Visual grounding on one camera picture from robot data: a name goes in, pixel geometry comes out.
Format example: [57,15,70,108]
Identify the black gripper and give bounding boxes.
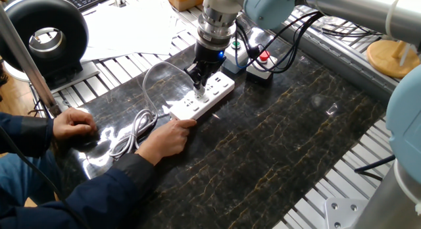
[184,41,228,90]

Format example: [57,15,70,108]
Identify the white power strip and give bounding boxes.
[169,71,236,121]

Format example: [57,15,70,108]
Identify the white power cord with plug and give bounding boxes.
[108,61,207,159]

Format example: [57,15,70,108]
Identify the left forearm navy sleeve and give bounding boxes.
[0,112,55,157]

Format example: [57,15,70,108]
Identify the right forearm navy sleeve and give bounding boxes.
[0,153,155,229]

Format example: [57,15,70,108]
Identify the person's right hand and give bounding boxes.
[135,118,197,166]

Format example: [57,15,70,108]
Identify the person's left hand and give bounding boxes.
[52,107,97,140]

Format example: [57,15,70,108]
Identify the grey box with green button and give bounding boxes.
[223,38,250,74]

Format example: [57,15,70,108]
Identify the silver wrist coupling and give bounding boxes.
[196,7,238,52]

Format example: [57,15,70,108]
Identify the white box with red button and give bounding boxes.
[245,49,279,82]

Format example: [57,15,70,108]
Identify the brown cardboard box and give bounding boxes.
[164,0,205,12]

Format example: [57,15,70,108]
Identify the white paper sheets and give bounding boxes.
[80,0,186,64]

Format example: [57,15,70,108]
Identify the wooden round base stand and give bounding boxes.
[366,39,421,80]

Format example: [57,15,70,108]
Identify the person's blue jeans leg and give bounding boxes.
[0,149,62,207]

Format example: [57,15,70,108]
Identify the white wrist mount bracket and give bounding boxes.
[186,0,243,16]

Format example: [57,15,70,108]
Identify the black gripper cable bundle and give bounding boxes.
[234,11,326,74]

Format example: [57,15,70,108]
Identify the grey lamp base plate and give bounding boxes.
[49,61,101,93]

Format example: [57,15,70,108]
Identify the black cables behind beam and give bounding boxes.
[320,22,383,38]

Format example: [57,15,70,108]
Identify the aluminium frame pole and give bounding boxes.
[0,5,62,117]

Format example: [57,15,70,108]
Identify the black round ring lamp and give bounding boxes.
[0,0,90,82]

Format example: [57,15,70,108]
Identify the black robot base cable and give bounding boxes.
[353,154,396,183]

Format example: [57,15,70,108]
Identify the thin black cable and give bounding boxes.
[0,126,87,229]

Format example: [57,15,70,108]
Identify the silver robot mount plate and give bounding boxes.
[324,197,370,229]

